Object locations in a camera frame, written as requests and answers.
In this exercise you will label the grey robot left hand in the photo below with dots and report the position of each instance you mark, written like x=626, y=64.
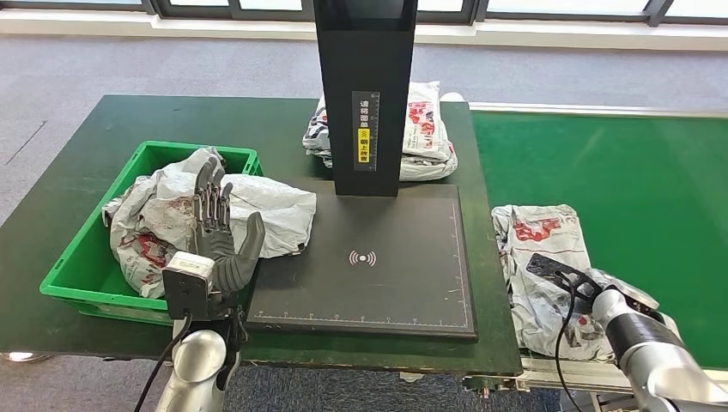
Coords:
x=213, y=233

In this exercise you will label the grey parcel bag faded print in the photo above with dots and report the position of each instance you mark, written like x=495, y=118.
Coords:
x=267, y=210

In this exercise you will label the grey red-print parcel bag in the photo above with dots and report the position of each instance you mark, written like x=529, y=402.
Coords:
x=142, y=267

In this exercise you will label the grey parcel bag red logo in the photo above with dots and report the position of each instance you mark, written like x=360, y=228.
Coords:
x=540, y=227

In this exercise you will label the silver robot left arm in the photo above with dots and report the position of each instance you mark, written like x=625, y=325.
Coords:
x=196, y=364

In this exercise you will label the white parcel bag black stripes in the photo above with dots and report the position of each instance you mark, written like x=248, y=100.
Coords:
x=317, y=133

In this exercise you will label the black inbound scanner machine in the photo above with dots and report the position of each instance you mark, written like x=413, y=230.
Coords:
x=364, y=57

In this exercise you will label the white parcel bag red pictures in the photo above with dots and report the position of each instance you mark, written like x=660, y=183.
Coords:
x=425, y=119

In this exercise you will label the white conveyor end cap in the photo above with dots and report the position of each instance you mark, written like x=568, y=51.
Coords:
x=453, y=97

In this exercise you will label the green conveyor belt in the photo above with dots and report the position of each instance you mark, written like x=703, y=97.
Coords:
x=654, y=165

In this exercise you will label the green plastic crate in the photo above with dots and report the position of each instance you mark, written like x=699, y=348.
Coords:
x=74, y=278

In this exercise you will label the dark green table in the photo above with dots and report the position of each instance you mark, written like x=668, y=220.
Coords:
x=68, y=170

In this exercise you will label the black yellow ruler sticker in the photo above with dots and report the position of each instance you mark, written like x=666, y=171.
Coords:
x=365, y=136

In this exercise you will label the white window sill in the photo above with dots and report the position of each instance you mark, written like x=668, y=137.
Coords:
x=114, y=23

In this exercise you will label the dark window frame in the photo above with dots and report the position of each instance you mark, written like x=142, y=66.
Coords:
x=188, y=9

